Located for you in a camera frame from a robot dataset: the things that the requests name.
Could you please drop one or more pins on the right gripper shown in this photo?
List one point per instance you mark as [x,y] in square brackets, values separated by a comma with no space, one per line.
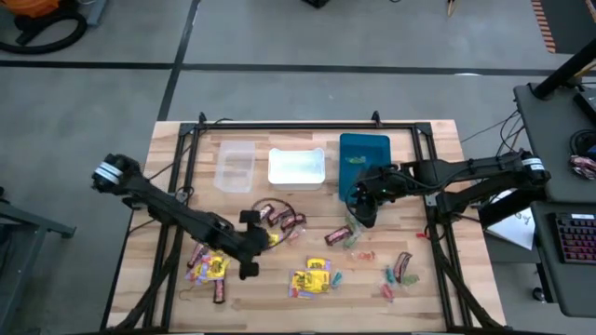
[377,183]

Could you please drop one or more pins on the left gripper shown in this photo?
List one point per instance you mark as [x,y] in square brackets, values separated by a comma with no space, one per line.
[253,242]

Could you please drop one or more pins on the brown chocolate bar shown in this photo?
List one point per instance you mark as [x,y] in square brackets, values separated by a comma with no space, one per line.
[278,215]
[402,266]
[338,235]
[196,255]
[293,221]
[266,211]
[219,291]

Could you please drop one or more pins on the red gummy candy packet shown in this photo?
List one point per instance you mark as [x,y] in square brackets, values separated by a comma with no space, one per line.
[366,255]
[421,235]
[386,291]
[294,235]

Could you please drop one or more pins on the yellow sour candy pack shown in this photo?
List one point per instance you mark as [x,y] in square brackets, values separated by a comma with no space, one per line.
[319,280]
[297,285]
[218,267]
[198,275]
[318,263]

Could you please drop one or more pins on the blue gummy candy packet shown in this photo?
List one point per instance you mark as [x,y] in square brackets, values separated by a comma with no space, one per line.
[336,278]
[390,275]

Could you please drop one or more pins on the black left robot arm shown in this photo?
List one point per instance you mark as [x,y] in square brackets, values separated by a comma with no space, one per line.
[177,214]

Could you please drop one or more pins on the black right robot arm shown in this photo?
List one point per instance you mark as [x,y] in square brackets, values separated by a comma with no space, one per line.
[465,172]

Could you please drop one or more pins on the teal gummy candy packet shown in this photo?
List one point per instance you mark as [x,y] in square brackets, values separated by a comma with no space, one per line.
[355,223]

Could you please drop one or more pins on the yellow gummy candy packet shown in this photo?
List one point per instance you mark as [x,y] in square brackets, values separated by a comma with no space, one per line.
[274,239]

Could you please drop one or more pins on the candy bag on desk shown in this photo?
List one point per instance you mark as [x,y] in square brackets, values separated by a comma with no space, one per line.
[583,166]

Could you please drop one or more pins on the blue plastic bin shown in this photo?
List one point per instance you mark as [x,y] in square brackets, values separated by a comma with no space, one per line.
[363,146]

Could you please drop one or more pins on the clear plastic bin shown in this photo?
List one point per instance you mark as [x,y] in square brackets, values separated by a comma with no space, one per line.
[235,167]

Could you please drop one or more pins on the white plastic bin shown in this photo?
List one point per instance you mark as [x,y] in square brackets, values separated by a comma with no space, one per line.
[296,170]

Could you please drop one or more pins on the white paper sheet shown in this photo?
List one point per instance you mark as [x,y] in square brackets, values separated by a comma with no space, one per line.
[517,230]

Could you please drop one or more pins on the black desk caster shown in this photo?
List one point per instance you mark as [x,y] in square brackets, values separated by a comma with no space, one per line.
[538,294]

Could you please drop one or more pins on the dark grey desk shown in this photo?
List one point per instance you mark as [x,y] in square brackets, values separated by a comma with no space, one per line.
[572,284]
[545,139]

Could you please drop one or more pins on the black backlit keyboard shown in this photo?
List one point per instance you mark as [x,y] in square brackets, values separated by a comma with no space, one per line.
[577,237]

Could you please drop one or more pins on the grey metal side table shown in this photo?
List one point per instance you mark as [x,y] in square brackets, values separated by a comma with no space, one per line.
[28,223]

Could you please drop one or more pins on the black stand pole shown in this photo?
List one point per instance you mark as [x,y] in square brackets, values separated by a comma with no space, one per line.
[563,70]

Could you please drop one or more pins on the black mat orange striped edge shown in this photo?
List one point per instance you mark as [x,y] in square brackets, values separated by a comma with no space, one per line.
[572,23]

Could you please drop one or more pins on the orange vacuum cleaner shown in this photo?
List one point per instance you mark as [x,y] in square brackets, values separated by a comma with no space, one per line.
[37,7]

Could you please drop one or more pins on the black aluminium table frame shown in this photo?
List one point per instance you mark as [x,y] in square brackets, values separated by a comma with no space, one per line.
[302,126]

